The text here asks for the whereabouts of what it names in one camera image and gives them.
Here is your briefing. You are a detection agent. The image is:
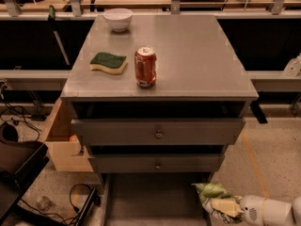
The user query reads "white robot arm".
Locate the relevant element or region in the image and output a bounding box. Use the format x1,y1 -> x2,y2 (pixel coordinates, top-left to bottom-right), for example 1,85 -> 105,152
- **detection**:
211,195 -> 301,226

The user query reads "black power strip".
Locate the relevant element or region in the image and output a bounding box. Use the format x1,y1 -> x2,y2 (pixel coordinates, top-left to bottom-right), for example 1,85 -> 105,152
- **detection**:
74,188 -> 98,226

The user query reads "grey open bottom drawer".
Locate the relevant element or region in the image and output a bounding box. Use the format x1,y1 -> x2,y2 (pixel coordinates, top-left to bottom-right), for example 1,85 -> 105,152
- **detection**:
102,172 -> 212,226

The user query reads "grey metal drawer cabinet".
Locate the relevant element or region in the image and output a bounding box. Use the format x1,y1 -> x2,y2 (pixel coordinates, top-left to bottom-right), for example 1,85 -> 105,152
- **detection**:
60,14 -> 260,186

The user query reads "red soda can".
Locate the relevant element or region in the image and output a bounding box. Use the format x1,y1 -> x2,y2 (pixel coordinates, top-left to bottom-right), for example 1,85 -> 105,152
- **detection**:
135,45 -> 157,88

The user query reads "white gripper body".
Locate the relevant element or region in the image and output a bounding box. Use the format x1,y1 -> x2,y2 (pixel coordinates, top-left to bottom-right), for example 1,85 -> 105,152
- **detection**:
240,195 -> 264,226

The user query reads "black cable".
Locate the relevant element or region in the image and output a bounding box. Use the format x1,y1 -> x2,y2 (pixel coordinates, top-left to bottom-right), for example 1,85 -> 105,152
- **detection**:
68,183 -> 102,215

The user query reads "green handled tool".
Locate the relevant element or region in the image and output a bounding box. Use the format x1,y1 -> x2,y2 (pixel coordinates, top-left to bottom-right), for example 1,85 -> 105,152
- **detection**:
48,5 -> 71,66

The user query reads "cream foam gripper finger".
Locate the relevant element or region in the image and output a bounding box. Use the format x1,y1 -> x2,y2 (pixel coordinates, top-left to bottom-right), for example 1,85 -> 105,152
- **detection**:
212,199 -> 244,218

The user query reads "black tray cart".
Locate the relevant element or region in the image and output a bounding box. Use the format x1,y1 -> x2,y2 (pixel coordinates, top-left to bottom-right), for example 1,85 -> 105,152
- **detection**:
0,122 -> 49,223

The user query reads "green jalapeno chip bag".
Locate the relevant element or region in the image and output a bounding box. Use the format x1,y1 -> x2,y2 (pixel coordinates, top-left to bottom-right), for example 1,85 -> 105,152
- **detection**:
194,183 -> 242,224

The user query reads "orange ball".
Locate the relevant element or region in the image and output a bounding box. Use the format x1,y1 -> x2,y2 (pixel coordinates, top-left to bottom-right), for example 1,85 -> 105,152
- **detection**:
69,135 -> 78,142

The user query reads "white ceramic bowl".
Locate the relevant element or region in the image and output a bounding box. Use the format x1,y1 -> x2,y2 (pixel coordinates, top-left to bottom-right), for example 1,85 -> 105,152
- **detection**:
103,8 -> 133,32

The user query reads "wooden box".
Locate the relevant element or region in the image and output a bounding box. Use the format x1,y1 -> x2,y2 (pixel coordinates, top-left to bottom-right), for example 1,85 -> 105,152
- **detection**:
43,99 -> 92,172

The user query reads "green yellow sponge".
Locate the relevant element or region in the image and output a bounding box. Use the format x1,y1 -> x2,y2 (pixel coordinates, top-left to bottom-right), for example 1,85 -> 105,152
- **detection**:
90,52 -> 128,74

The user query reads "grey top drawer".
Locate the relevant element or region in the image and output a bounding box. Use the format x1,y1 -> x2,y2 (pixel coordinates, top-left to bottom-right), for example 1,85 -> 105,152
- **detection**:
71,119 -> 246,146

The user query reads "grey middle drawer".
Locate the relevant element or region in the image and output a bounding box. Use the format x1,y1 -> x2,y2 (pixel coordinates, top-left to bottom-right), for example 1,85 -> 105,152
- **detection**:
88,153 -> 224,173

